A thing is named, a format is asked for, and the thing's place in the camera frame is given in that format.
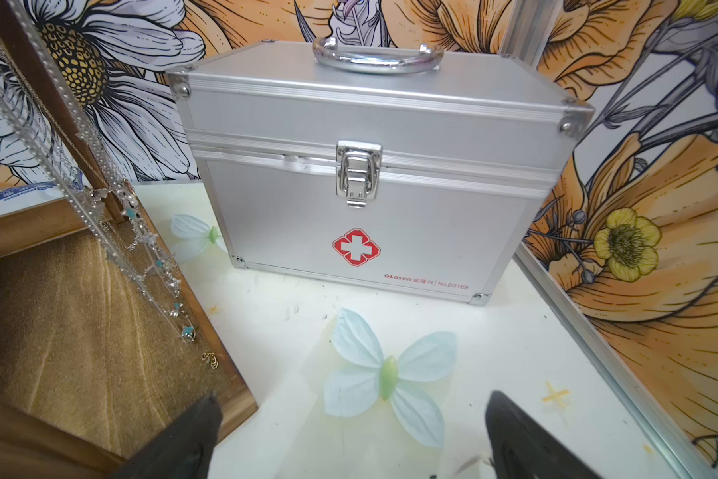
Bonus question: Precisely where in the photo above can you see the silver aluminium first aid case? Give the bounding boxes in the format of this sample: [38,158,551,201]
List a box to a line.
[166,39,594,305]

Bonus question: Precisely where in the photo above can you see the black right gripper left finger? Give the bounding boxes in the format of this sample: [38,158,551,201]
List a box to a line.
[111,394,222,479]

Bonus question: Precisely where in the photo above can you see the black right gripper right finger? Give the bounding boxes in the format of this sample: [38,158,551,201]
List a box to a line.
[485,390,600,479]

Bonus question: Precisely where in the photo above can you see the white blue toothpaste tube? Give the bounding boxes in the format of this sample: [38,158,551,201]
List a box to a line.
[0,182,57,203]

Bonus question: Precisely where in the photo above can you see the silver charm necklace with beads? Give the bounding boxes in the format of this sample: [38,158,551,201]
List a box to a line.
[10,0,220,370]

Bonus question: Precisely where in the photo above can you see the wooden jewelry display stand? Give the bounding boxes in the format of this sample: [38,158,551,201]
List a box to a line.
[0,1,258,462]

